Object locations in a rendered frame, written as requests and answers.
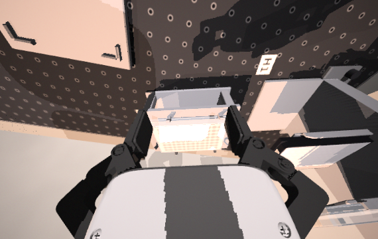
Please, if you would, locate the pale pink flat plate with corner brackets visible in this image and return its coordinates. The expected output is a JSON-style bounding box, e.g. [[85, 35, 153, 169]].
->
[[0, 0, 133, 70]]

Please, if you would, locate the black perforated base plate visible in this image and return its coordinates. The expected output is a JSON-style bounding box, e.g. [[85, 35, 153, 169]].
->
[[0, 0, 378, 138]]

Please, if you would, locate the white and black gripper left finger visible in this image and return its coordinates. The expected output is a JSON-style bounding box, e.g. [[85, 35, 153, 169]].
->
[[56, 110, 153, 239]]

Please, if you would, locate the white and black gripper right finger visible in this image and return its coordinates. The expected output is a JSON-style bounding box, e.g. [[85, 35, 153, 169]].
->
[[224, 105, 329, 239]]

